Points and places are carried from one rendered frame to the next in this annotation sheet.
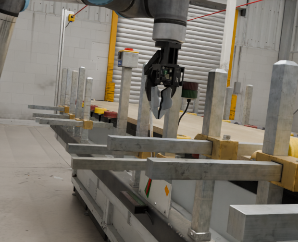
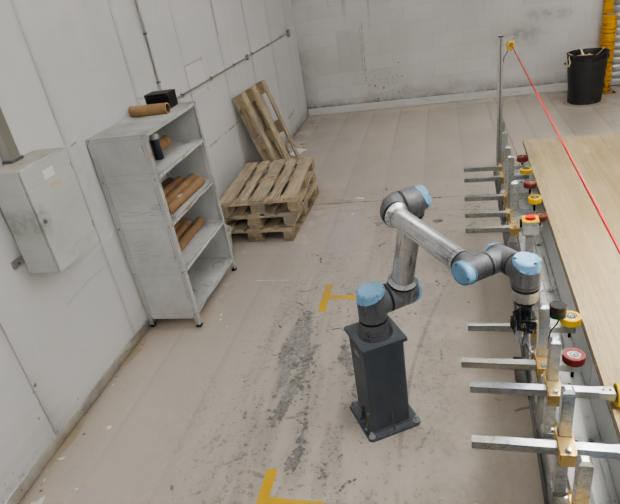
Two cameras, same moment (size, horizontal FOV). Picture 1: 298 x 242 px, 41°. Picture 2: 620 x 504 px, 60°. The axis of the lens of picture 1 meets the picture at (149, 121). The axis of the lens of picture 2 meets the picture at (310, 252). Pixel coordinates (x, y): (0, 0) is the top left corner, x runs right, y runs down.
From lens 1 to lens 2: 147 cm
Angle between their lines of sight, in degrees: 44
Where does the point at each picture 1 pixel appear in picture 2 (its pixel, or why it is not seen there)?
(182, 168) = (489, 445)
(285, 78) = (564, 400)
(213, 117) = (551, 370)
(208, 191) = (551, 410)
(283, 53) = not seen: outside the picture
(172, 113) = (541, 329)
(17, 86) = (469, 48)
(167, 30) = (519, 298)
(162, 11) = (515, 284)
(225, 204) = not seen: hidden behind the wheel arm
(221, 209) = not seen: hidden behind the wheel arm
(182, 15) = (531, 288)
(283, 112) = (564, 416)
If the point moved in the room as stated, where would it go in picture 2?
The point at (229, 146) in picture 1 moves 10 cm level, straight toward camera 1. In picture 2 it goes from (555, 398) to (541, 415)
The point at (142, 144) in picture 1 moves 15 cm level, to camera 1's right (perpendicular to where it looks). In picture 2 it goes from (491, 390) to (536, 403)
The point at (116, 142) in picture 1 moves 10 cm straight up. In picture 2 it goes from (473, 389) to (473, 367)
